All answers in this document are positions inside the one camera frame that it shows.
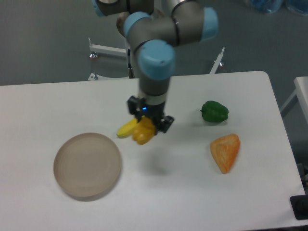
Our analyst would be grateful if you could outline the yellow banana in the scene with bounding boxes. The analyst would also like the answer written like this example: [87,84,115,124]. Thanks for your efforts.
[116,118,138,138]

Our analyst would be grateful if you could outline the white right base leg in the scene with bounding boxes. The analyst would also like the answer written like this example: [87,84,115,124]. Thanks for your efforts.
[209,47,225,75]

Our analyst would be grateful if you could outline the white side table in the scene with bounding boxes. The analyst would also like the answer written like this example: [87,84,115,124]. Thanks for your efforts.
[279,77,308,121]

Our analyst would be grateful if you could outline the yellow bell pepper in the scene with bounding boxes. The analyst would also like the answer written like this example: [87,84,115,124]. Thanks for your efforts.
[132,116,156,145]

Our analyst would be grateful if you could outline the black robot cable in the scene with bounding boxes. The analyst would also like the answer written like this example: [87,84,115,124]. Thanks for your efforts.
[127,48,135,79]

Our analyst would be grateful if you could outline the white base leg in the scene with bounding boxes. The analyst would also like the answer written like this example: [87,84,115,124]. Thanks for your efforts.
[209,47,225,75]
[88,38,127,60]

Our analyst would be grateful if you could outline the white left base leg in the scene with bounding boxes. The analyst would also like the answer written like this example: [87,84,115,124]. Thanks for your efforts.
[88,38,127,60]

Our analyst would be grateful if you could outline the green bell pepper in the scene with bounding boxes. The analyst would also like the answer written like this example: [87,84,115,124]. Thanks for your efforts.
[200,101,229,123]

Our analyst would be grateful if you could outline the beige round plate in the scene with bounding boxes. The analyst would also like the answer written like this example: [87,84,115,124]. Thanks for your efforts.
[53,132,122,201]

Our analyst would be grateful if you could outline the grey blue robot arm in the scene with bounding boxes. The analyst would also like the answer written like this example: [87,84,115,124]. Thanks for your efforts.
[92,0,219,133]

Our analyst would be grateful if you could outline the black device at edge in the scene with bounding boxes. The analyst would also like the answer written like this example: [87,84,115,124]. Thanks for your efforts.
[290,194,308,220]

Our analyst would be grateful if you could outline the blue plastic bag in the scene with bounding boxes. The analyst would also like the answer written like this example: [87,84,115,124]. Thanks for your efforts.
[244,0,283,14]

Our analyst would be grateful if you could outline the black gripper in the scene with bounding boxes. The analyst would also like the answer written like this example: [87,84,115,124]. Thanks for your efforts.
[127,96,175,135]

